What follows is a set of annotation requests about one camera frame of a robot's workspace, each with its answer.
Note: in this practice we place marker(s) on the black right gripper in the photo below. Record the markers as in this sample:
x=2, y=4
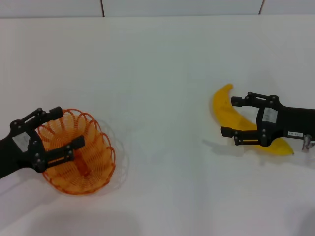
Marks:
x=295, y=123

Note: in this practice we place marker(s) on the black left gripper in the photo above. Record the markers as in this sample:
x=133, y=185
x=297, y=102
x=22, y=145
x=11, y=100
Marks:
x=14, y=152

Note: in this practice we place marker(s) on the yellow banana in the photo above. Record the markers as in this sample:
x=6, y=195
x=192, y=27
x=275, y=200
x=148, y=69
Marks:
x=221, y=108

